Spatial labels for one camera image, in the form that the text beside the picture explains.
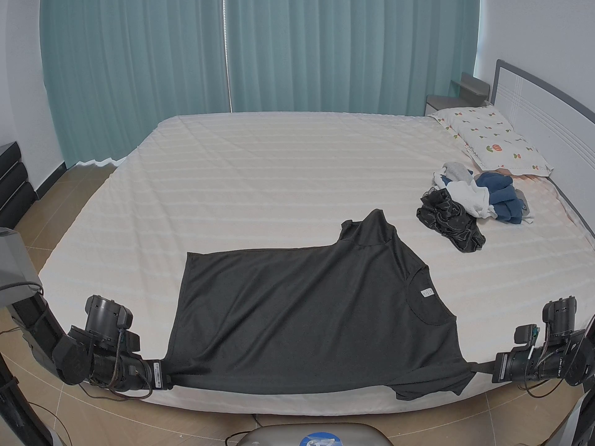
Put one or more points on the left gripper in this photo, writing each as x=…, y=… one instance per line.
x=148, y=374

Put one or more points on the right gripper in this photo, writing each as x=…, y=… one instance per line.
x=511, y=365

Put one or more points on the black T-shirt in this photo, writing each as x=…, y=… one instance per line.
x=302, y=323

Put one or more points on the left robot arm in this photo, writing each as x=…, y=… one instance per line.
x=69, y=356

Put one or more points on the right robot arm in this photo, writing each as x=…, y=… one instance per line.
x=562, y=351

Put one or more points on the pile of clothes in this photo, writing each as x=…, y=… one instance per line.
x=451, y=226

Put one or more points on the bed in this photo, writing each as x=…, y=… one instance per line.
x=279, y=179

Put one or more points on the white printed pillow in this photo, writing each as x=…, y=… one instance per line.
x=492, y=137

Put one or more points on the black chest of drawers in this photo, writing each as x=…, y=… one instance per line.
x=14, y=184

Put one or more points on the grey bedside table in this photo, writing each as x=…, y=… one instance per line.
x=458, y=98

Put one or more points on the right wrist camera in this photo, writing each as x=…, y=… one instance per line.
x=525, y=335

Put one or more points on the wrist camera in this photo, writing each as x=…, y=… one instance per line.
x=131, y=342
x=525, y=335

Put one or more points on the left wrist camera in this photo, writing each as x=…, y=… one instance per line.
x=131, y=342

